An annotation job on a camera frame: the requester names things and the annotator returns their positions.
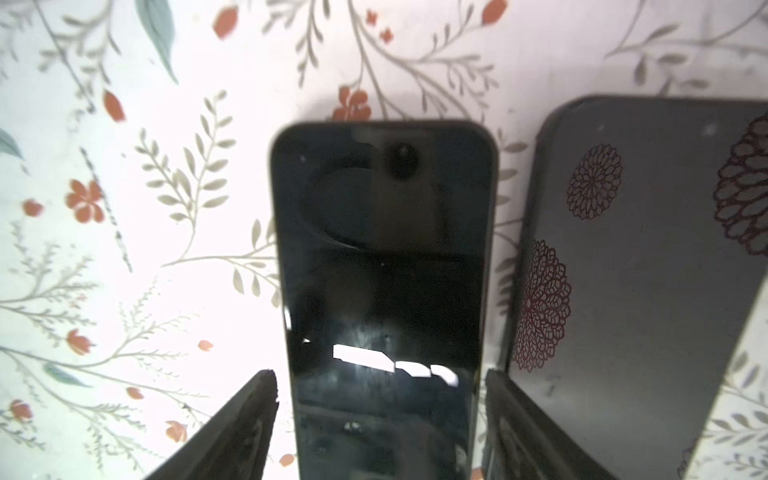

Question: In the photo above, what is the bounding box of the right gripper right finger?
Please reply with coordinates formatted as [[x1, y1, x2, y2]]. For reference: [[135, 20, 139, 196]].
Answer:
[[484, 370, 614, 480]]

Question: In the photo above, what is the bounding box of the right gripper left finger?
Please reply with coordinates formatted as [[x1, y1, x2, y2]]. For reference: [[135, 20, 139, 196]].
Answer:
[[148, 369, 279, 480]]

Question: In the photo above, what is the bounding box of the purple-edged phone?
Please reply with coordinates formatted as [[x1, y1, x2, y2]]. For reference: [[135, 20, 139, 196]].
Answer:
[[270, 121, 498, 479]]

